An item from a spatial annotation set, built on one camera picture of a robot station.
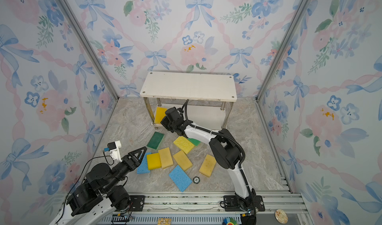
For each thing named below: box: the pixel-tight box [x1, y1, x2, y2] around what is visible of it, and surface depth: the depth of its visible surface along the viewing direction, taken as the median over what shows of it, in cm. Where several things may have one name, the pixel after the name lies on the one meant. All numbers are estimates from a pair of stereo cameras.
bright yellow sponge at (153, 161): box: [146, 152, 162, 171], surface depth 87 cm
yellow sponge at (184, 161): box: [172, 150, 193, 171], surface depth 89 cm
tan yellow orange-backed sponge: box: [198, 154, 217, 178], surface depth 87 cm
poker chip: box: [192, 176, 200, 185], surface depth 83 cm
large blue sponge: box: [168, 165, 192, 193], surface depth 81 cm
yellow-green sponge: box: [173, 135, 195, 155], surface depth 95 cm
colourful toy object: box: [222, 217, 238, 225], surface depth 70 cm
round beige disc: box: [274, 209, 289, 225], surface depth 72 cm
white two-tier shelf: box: [139, 71, 238, 129], surface depth 81 cm
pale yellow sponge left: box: [158, 147, 174, 169], surface depth 89 cm
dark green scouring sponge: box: [146, 131, 165, 150], surface depth 97 cm
